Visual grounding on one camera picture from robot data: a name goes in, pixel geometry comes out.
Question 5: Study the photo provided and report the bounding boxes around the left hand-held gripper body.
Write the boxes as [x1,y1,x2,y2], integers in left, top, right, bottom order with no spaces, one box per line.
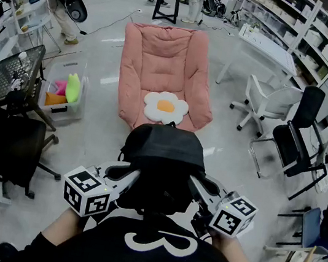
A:
[58,152,143,225]

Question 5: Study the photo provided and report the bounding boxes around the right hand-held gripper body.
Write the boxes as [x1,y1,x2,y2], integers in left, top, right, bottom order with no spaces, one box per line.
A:
[179,172,264,247]

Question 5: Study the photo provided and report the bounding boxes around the black backpack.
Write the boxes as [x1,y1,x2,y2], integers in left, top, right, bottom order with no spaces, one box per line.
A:
[109,114,215,224]

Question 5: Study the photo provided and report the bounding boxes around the pink floor lounge chair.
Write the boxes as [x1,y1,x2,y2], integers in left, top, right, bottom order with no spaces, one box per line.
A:
[108,17,227,144]

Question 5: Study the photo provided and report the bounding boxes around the person's left forearm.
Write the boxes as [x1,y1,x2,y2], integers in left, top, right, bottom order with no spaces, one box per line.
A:
[39,203,90,251]

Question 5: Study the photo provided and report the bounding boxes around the person's right forearm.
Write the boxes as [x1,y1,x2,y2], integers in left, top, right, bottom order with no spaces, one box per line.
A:
[207,231,259,262]

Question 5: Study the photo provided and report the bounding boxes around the clear plastic storage box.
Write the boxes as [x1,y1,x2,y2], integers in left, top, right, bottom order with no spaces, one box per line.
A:
[35,56,93,129]

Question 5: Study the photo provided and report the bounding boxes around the blue chair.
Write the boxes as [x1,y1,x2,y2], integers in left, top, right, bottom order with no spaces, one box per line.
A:
[260,199,328,262]

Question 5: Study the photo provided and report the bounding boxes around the orange cushion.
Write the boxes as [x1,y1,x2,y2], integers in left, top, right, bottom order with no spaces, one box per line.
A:
[43,91,69,110]

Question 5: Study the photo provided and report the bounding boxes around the black office chair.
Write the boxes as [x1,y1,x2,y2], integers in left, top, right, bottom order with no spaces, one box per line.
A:
[0,74,77,204]

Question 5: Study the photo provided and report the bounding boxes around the person's black shoe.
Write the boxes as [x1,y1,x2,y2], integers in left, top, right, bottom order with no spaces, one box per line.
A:
[0,241,21,262]

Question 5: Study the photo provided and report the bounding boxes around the neon green plush cushion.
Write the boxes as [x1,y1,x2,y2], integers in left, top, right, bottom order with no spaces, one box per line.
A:
[63,71,84,105]

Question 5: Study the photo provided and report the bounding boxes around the pink plush cushion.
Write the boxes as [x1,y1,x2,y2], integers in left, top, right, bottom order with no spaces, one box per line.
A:
[52,78,69,97]

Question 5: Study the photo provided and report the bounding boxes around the white flower cushion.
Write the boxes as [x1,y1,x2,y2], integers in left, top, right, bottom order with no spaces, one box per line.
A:
[139,88,192,129]

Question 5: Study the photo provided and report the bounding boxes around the white office chair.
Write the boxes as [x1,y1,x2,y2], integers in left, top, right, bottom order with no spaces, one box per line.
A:
[225,71,306,144]

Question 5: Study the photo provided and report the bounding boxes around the white table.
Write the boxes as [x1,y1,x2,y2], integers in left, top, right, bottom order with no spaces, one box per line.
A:
[214,21,305,98]

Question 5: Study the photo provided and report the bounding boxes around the white workbench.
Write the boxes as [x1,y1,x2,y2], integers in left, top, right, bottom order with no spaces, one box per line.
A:
[0,0,58,77]

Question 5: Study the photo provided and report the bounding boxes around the white shelving unit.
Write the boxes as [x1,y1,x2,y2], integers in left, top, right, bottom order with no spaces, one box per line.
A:
[230,0,328,95]

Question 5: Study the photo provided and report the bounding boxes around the black chair with chrome frame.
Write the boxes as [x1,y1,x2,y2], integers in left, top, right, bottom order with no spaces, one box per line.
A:
[241,77,328,207]

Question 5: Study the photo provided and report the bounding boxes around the black floor cable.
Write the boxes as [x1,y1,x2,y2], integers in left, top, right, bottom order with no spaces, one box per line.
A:
[79,0,141,44]

